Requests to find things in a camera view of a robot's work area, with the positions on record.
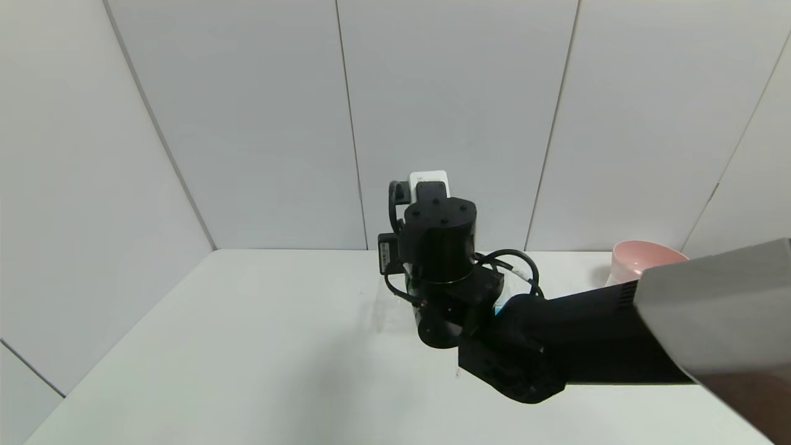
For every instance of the right robot arm black grey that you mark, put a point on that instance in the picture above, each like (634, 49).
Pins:
(587, 334)

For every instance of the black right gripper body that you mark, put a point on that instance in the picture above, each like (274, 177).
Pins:
(387, 253)

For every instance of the pink bowl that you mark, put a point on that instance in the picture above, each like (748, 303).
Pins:
(642, 253)

